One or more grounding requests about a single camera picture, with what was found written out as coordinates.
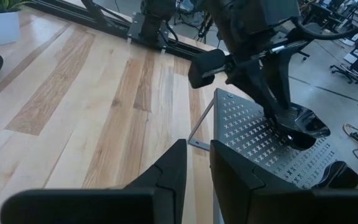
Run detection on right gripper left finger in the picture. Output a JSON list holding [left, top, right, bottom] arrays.
[[0, 138, 188, 224]]

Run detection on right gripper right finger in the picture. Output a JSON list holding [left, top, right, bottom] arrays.
[[209, 139, 358, 224]]

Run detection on black rounded triangular mini plate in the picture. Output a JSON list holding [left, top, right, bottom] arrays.
[[271, 103, 331, 151]]

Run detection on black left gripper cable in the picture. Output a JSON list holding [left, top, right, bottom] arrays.
[[291, 14, 358, 41]]

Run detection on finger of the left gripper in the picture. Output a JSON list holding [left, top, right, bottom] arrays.
[[228, 63, 279, 125], [261, 51, 291, 111]]

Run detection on grey perforated metal riser shelf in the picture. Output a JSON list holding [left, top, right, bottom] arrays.
[[187, 88, 358, 224]]

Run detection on black aluminium rig frame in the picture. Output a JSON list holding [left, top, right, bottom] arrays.
[[26, 0, 229, 62]]

